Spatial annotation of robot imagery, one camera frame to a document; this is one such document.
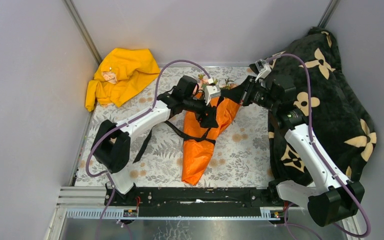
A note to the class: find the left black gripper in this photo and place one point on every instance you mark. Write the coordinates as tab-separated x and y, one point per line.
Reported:
206	117

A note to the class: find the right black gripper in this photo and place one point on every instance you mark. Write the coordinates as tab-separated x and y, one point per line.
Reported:
242	93

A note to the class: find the pink fake flower bunch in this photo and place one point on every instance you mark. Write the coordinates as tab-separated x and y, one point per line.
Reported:
225	83

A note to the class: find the orange wrapping paper sheet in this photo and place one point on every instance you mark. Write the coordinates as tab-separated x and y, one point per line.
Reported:
199	146

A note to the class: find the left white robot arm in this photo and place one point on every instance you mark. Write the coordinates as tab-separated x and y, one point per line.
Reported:
112	145

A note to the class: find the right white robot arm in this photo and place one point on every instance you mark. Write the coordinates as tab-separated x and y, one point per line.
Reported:
334	196

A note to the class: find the floral patterned tablecloth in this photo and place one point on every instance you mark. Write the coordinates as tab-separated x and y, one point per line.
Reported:
241	156

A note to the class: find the black floral plush blanket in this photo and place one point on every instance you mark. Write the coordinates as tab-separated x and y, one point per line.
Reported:
339	120

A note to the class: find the yellow cloth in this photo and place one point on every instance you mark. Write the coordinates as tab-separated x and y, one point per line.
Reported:
121	75

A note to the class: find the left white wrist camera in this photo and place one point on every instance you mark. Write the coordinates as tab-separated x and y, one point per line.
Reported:
211	90

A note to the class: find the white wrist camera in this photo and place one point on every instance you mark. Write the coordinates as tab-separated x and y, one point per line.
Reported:
211	90
262	69

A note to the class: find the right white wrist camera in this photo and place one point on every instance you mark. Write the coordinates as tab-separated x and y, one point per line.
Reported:
262	69

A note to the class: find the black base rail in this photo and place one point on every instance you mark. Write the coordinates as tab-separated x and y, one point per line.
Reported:
200	202

